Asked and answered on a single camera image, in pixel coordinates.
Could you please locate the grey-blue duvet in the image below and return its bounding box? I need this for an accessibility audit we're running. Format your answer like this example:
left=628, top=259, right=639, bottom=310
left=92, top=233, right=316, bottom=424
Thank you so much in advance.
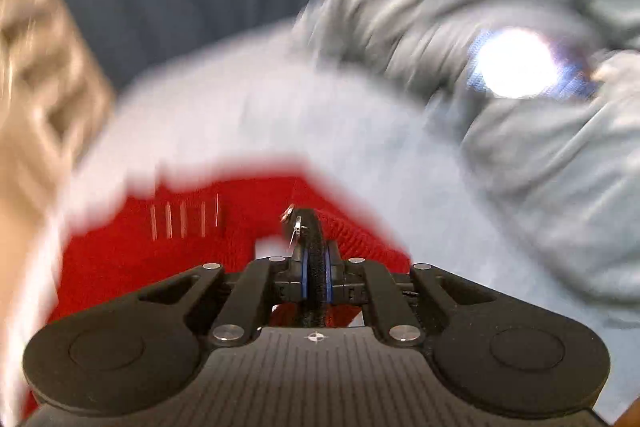
left=294, top=0, right=640, bottom=329

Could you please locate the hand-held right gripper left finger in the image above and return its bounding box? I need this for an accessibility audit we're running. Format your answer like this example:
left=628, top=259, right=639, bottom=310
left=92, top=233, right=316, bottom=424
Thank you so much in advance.
left=138, top=256, right=314, bottom=346

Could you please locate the red knitted sweater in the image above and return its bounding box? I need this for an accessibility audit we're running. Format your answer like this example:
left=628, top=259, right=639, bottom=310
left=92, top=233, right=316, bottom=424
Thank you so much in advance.
left=47, top=161, right=415, bottom=329

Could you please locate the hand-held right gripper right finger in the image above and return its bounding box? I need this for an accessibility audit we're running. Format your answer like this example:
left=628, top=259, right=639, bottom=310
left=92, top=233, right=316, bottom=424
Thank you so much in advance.
left=321, top=241, right=497, bottom=346

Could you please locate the smartphone with lit screen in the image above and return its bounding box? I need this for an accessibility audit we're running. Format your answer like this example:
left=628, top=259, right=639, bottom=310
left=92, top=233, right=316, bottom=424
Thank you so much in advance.
left=467, top=27, right=601, bottom=100

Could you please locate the light blue bed sheet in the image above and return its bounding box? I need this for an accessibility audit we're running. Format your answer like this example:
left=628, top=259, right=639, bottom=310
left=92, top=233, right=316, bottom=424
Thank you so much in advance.
left=0, top=21, right=640, bottom=424

